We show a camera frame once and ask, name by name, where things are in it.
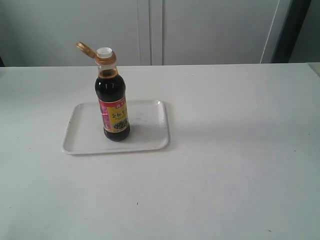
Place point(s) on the soy sauce bottle gold cap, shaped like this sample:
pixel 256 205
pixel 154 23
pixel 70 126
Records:
pixel 110 89

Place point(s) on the white rectangular plastic tray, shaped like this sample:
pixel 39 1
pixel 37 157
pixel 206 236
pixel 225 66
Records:
pixel 149 129

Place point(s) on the white cabinet with doors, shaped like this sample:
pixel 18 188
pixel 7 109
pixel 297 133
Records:
pixel 36 33

